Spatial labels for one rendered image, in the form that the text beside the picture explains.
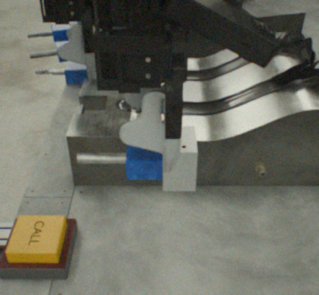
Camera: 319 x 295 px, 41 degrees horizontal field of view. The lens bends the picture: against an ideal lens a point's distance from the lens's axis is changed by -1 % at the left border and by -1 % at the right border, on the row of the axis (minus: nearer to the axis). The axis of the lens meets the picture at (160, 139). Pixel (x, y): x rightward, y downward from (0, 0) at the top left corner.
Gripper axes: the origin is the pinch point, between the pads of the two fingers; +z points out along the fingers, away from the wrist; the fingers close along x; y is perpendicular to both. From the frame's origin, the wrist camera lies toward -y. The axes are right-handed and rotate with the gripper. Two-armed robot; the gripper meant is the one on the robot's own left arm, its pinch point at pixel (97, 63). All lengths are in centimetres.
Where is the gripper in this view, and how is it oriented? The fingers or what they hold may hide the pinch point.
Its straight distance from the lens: 74.8
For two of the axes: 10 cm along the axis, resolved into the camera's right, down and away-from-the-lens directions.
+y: -10.0, 0.0, 0.0
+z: 0.0, 8.1, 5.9
